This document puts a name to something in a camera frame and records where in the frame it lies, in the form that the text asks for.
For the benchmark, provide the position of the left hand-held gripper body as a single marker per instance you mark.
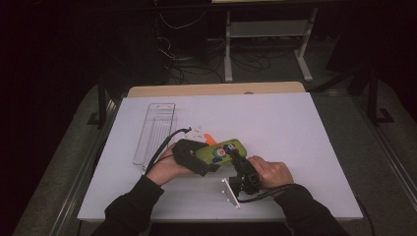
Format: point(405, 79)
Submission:
point(187, 155)

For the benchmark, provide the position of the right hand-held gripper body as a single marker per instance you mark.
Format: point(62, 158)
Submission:
point(247, 182)

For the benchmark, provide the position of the green cartoon print phone case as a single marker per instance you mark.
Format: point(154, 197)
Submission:
point(216, 153)

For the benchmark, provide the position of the orange phone case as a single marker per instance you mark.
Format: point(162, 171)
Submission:
point(210, 139)

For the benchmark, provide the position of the clear plastic storage rack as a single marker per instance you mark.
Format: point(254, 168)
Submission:
point(154, 131)

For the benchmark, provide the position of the person's left hand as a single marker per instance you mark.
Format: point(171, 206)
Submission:
point(167, 168)

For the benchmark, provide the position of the person's right hand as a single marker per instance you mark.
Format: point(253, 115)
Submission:
point(273, 172)

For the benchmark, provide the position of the wooden table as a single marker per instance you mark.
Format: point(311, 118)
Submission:
point(216, 89)

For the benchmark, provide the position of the black metal stand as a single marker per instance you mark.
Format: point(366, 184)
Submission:
point(102, 101)
point(373, 98)

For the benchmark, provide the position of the white metal desk frame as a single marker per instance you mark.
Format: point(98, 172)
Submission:
point(267, 29)

